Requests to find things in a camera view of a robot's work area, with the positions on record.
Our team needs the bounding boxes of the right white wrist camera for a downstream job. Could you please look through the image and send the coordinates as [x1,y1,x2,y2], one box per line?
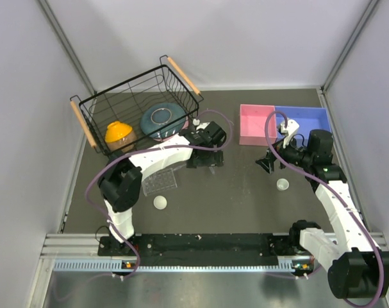
[277,119,300,148]

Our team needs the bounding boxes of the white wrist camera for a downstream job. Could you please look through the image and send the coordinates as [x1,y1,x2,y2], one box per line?
[277,119,300,148]
[192,119,210,132]

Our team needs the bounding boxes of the yellow and brown bowl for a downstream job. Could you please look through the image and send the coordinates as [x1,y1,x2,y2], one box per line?
[104,121,137,153]

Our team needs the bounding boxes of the small white cup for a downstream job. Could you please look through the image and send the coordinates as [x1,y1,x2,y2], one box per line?
[276,178,290,191]

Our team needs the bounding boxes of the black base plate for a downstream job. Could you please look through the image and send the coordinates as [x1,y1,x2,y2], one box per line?
[97,232,310,266]

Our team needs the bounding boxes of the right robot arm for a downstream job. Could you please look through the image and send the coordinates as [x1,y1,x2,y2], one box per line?
[256,128,389,307]

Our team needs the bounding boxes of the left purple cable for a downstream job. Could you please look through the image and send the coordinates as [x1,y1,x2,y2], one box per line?
[85,109,236,279]

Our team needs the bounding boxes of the pink ceramic plate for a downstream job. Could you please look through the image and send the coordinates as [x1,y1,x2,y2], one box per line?
[150,117,189,142]

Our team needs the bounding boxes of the blue plastic bin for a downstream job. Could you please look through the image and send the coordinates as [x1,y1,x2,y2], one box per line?
[275,106,331,147]

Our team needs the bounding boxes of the black wire dish basket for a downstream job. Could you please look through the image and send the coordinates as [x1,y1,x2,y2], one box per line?
[70,55,204,157]

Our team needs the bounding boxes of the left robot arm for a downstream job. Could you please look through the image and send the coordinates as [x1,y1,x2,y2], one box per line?
[97,121,227,255]

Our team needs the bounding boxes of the clear test tube rack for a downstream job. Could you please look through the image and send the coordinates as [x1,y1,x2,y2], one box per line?
[142,168,178,196]

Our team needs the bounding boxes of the white round lid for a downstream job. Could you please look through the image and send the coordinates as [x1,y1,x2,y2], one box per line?
[153,196,167,210]

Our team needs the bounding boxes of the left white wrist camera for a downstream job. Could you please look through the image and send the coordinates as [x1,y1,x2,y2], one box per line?
[192,119,210,132]

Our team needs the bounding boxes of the blue ceramic plate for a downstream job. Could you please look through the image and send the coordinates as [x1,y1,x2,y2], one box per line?
[140,103,186,137]

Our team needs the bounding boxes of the pink plastic bin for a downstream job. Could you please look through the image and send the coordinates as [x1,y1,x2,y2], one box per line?
[239,104,277,146]

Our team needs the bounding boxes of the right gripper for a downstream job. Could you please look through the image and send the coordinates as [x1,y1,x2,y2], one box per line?
[255,132,313,175]

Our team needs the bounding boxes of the grey slotted cable duct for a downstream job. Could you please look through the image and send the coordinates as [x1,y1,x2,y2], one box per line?
[53,259,313,273]

